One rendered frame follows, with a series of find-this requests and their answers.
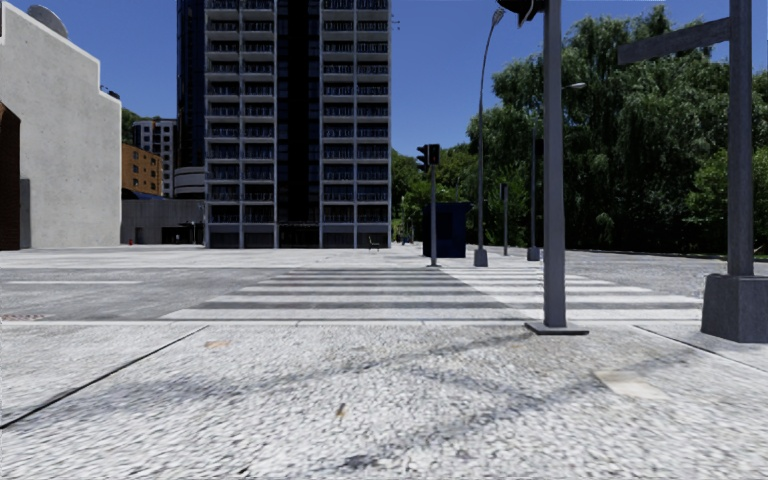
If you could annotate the trees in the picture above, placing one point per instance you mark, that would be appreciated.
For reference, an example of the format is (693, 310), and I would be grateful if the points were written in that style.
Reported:
(636, 156)

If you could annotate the traffic light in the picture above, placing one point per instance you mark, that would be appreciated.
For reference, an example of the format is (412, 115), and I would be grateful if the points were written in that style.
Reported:
(432, 210)
(553, 180)

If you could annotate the pale concrete building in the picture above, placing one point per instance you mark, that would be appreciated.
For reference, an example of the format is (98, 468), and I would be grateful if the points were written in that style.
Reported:
(66, 150)

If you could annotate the dark glass tower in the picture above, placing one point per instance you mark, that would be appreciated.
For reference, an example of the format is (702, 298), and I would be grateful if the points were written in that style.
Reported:
(300, 120)

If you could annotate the grey concrete building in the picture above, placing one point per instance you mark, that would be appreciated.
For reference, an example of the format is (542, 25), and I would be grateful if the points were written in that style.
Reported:
(159, 219)

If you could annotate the grey pole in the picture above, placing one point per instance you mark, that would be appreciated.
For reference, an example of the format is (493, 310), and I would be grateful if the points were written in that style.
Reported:
(505, 216)
(740, 180)

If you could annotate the orange brick building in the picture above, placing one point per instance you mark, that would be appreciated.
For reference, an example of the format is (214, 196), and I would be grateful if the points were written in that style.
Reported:
(141, 171)

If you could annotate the white tower building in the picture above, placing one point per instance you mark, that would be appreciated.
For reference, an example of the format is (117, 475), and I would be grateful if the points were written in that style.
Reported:
(157, 141)

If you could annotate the blue booth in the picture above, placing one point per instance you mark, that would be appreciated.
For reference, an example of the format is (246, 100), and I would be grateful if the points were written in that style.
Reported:
(445, 231)

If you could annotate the grey street lamp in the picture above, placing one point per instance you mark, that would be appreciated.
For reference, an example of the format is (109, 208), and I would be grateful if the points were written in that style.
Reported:
(533, 198)
(480, 180)

